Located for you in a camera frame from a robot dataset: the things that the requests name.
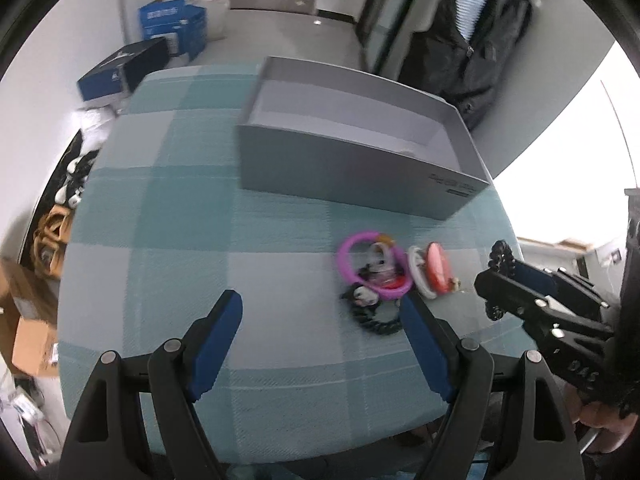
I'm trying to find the person's right hand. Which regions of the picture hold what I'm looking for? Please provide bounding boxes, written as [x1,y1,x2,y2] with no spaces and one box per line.
[572,399,633,456]

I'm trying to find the white sneakers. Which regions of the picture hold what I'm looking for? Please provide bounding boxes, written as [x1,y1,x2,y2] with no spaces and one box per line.
[52,152,97,207]

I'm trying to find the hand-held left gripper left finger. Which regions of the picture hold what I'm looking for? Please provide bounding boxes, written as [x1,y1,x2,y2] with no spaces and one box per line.
[59,289,244,480]

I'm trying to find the purple bracelet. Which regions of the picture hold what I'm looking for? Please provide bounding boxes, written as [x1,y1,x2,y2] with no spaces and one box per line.
[337,231,413,301]

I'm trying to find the dark door frame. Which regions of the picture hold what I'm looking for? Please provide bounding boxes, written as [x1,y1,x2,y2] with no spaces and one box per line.
[357,0,436,76]

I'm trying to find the blue striped cloth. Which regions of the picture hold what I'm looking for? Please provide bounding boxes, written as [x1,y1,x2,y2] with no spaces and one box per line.
[454,0,487,41]

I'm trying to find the black spiral hair tie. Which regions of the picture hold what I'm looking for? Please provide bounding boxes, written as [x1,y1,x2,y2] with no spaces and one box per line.
[341,284,403,336]
[487,240,516,321]

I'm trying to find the dark blue shoe box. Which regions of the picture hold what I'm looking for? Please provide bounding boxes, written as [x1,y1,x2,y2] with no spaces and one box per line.
[76,37,171,103]

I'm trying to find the brown sandals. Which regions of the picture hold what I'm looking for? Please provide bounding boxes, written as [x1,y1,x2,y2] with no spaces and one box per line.
[30,205,76,276]

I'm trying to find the teal checkered tablecloth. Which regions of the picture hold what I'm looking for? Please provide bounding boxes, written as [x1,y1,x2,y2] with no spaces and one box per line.
[57,62,538,466]

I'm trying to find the blue cardboard box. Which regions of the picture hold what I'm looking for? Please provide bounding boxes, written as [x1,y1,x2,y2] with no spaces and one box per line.
[138,0,208,61]

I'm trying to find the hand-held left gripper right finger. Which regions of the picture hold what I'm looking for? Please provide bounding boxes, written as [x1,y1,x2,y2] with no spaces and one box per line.
[399,292,583,480]

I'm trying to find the dark grey backpack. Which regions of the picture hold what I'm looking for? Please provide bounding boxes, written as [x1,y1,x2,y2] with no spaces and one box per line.
[400,0,533,131]

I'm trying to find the grey cardboard box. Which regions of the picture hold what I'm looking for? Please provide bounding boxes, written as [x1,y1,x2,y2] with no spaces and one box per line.
[236,56,493,221]

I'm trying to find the brown cardboard box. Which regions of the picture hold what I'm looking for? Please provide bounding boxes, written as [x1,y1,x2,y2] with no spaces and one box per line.
[0,257,63,378]

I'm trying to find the red round compact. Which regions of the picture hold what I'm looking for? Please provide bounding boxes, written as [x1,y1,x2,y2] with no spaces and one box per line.
[425,242,454,293]

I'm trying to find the white round compact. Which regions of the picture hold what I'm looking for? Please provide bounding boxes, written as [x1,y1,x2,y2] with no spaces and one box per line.
[407,246,437,300]

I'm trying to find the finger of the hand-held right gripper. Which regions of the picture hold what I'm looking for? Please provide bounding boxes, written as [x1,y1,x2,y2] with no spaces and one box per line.
[474,270,615,358]
[509,259,620,327]

